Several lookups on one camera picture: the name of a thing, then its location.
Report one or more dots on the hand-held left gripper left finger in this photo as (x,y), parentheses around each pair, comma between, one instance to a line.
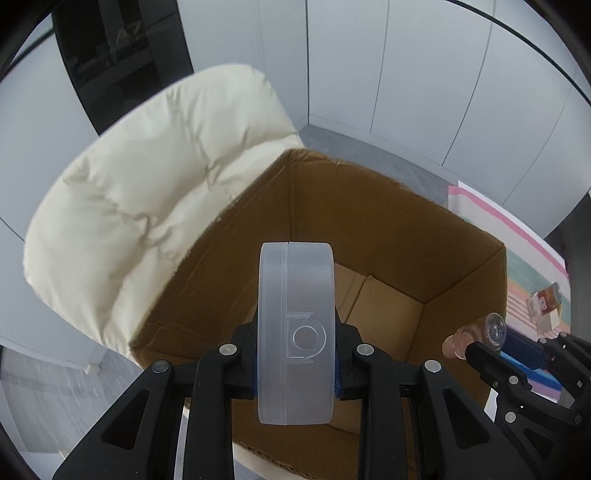
(244,364)

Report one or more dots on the translucent round plastic case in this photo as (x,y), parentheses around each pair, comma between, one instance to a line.
(295,323)

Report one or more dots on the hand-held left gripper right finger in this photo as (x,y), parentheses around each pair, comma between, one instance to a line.
(351,369)

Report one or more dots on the small brown glass jar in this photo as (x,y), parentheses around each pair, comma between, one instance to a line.
(547,300)

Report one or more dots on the clear bottle with cap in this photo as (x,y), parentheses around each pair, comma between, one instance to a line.
(475,337)

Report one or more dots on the striped pastel blanket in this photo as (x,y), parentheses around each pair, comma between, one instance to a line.
(531,258)

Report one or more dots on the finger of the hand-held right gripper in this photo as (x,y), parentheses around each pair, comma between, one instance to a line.
(572,364)
(508,383)

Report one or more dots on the dark glass door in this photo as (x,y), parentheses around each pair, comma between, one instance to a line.
(120,55)

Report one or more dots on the brown cardboard box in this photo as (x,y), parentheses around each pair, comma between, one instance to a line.
(392,240)

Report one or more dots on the white built-in wardrobe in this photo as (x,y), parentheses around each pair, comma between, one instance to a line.
(438,69)

